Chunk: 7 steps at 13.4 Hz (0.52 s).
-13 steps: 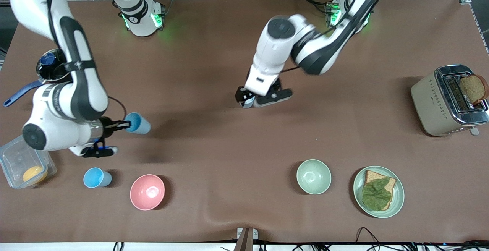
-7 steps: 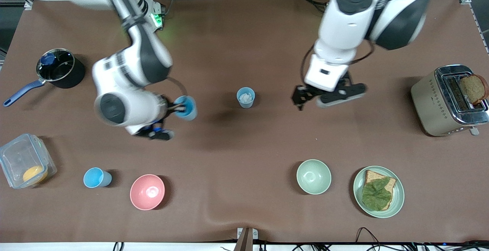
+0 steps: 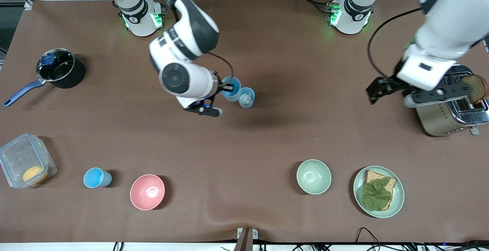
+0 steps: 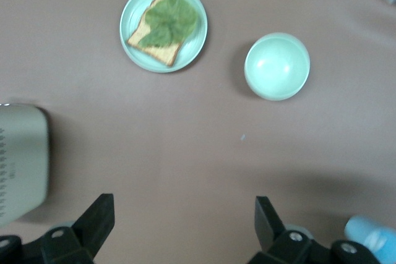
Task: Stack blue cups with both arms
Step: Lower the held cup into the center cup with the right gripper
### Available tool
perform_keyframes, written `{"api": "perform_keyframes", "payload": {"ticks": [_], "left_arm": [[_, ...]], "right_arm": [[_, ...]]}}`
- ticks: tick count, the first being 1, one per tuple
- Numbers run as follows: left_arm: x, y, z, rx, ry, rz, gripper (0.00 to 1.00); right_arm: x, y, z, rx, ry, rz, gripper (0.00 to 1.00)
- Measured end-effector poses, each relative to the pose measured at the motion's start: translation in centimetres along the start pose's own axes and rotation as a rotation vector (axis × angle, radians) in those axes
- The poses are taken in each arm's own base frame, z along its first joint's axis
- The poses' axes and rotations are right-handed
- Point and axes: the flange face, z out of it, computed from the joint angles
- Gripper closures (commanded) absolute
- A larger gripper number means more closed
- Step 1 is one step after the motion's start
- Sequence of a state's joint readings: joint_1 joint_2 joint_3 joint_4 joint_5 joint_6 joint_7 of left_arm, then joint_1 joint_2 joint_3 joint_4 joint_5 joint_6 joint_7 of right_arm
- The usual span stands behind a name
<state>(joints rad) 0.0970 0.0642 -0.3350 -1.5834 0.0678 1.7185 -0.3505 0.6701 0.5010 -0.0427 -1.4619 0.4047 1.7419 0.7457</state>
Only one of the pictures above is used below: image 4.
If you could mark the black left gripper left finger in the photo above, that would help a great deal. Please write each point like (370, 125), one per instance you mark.
(92, 223)

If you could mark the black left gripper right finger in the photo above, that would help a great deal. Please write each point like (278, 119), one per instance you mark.
(272, 230)

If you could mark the blue plastic cup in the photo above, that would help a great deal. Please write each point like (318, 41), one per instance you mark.
(362, 230)

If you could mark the beige and chrome toaster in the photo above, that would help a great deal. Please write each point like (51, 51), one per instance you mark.
(24, 159)

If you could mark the light green bowl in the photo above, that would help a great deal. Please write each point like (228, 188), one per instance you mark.
(277, 69)

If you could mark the brown bread slice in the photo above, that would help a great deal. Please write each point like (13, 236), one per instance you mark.
(161, 53)

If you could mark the light green round plate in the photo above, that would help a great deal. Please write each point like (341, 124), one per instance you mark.
(191, 50)

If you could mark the green lettuce leaf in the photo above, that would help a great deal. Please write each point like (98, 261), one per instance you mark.
(170, 19)

